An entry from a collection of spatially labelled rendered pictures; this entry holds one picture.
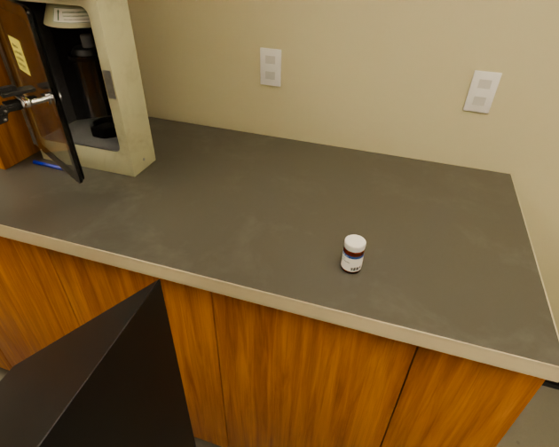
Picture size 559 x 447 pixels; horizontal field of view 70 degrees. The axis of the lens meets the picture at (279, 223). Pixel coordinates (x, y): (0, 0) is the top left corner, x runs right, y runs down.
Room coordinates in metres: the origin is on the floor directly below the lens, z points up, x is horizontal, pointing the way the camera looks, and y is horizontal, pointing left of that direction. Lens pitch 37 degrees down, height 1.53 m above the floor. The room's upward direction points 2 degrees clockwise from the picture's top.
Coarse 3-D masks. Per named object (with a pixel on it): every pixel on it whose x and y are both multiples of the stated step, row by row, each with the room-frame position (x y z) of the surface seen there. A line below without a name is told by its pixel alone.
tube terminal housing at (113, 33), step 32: (32, 0) 1.04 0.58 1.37; (64, 0) 1.01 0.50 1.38; (96, 0) 0.99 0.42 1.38; (96, 32) 0.99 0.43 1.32; (128, 32) 1.07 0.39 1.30; (128, 64) 1.05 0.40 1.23; (128, 96) 1.03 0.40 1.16; (128, 128) 1.00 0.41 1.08; (96, 160) 1.02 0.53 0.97; (128, 160) 0.99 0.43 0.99
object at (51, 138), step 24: (0, 0) 0.96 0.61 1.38; (0, 24) 1.01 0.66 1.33; (24, 24) 0.88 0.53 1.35; (24, 48) 0.92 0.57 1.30; (24, 72) 0.96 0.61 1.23; (48, 72) 0.86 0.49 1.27; (48, 96) 0.88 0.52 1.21; (48, 120) 0.92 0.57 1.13; (48, 144) 0.97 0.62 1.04; (72, 168) 0.87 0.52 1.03
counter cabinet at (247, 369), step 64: (0, 256) 0.81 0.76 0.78; (64, 256) 0.74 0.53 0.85; (0, 320) 0.86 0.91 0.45; (64, 320) 0.77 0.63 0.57; (192, 320) 0.64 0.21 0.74; (256, 320) 0.59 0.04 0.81; (320, 320) 0.55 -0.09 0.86; (192, 384) 0.65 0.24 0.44; (256, 384) 0.60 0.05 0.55; (320, 384) 0.55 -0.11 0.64; (384, 384) 0.51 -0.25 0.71; (448, 384) 0.47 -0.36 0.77; (512, 384) 0.44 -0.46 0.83
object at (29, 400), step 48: (144, 288) 0.25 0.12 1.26; (96, 336) 0.22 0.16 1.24; (144, 336) 0.22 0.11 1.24; (0, 384) 0.28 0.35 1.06; (48, 384) 0.19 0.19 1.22; (96, 384) 0.16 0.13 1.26; (144, 384) 0.20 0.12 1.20; (0, 432) 0.16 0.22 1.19; (48, 432) 0.12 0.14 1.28; (96, 432) 0.14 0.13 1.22; (144, 432) 0.18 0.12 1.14; (192, 432) 0.25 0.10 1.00
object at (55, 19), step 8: (48, 8) 1.07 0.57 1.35; (56, 8) 1.05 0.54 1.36; (64, 8) 1.05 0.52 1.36; (72, 8) 1.05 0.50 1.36; (80, 8) 1.06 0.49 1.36; (48, 16) 1.06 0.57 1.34; (56, 16) 1.05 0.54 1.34; (64, 16) 1.05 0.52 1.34; (72, 16) 1.05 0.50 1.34; (80, 16) 1.05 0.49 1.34; (88, 16) 1.06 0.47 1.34; (48, 24) 1.05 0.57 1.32; (56, 24) 1.04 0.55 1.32; (64, 24) 1.04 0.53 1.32; (72, 24) 1.04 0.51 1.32; (80, 24) 1.04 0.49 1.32; (88, 24) 1.05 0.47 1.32
